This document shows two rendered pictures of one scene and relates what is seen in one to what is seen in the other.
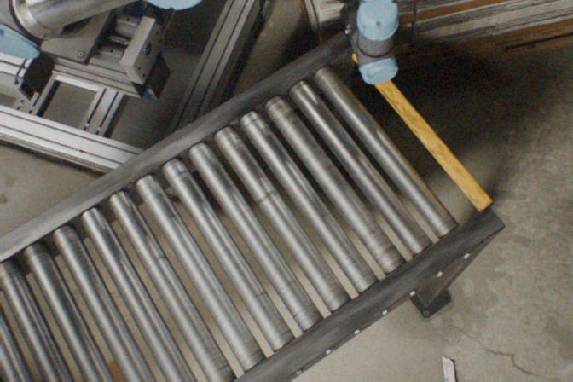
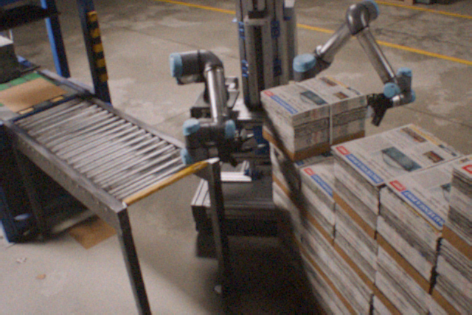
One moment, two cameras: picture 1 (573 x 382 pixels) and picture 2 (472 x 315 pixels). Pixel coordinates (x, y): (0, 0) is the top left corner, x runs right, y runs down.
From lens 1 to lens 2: 2.22 m
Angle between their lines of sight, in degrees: 58
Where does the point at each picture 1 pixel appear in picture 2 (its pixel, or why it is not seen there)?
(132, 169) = (147, 127)
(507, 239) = not seen: outside the picture
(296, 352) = (70, 170)
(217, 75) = (259, 206)
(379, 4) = (192, 122)
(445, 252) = (105, 198)
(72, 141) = not seen: hidden behind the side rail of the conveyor
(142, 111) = (234, 189)
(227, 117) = (170, 140)
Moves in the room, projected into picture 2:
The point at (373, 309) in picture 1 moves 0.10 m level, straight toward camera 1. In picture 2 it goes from (83, 184) to (65, 182)
